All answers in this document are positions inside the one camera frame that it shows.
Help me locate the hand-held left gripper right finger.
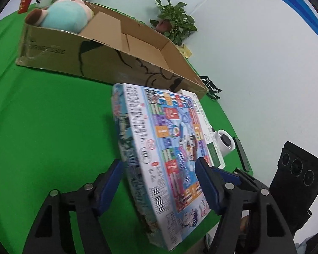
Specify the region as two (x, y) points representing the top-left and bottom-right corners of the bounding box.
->
(195, 158), (297, 254)

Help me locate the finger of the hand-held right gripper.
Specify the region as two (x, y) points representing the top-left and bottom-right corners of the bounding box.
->
(212, 166), (270, 191)

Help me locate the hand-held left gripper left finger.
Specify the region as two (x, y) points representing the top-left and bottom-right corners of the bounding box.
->
(22, 159), (124, 254)

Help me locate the white cup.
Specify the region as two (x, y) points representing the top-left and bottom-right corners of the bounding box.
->
(217, 129), (236, 155)

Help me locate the white and green book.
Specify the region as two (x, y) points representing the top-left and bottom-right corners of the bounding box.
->
(193, 92), (226, 169)

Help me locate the colourful board game box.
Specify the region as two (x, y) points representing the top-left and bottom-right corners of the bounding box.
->
(111, 83), (211, 251)

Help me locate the brown cardboard box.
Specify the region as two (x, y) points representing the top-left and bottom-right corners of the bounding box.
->
(15, 0), (209, 101)

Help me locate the black phone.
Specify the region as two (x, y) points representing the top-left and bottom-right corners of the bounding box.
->
(233, 137), (252, 171)

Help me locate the grey-blue clothing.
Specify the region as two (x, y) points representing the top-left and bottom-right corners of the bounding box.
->
(294, 231), (318, 254)

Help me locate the green tablecloth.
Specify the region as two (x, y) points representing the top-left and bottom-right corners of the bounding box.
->
(0, 4), (253, 254)

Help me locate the black table clamp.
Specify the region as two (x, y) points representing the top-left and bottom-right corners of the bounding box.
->
(201, 76), (222, 100)

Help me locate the potted green plant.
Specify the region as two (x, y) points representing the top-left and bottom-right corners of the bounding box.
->
(149, 0), (198, 46)

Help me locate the blue and pink plush toy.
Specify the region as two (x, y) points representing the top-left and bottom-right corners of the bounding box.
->
(25, 0), (94, 34)

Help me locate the red packet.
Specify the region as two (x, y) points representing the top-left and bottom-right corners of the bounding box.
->
(18, 0), (35, 14)

